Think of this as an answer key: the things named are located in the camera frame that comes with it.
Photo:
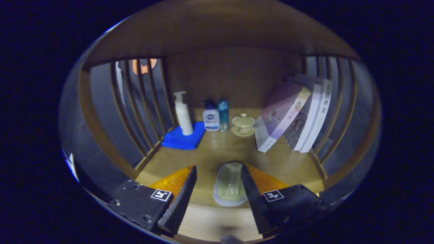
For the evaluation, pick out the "small white lotion bottle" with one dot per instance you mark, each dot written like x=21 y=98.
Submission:
x=211 y=120

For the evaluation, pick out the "beige ceramic lidded cup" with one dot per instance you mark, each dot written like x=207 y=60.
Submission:
x=243 y=124

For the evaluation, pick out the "patterned cover book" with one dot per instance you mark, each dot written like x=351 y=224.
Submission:
x=298 y=130

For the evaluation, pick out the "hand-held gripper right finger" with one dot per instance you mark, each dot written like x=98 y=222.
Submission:
x=257 y=206

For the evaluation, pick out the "white book black lettering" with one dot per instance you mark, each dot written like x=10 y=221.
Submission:
x=322 y=108

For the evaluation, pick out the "teal bottle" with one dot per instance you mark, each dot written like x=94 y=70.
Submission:
x=223 y=117

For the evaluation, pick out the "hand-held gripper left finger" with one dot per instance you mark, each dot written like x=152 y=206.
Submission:
x=181 y=203

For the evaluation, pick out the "white pump bottle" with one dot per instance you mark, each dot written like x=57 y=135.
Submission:
x=184 y=118

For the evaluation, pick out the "wooden cabinet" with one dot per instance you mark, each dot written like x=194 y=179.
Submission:
x=220 y=27

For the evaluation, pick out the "blue folded cloth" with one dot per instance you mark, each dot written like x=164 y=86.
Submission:
x=179 y=140

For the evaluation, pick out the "wooden countertop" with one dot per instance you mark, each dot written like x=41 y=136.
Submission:
x=217 y=152

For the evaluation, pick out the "purple and white book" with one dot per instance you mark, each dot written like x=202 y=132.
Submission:
x=278 y=115

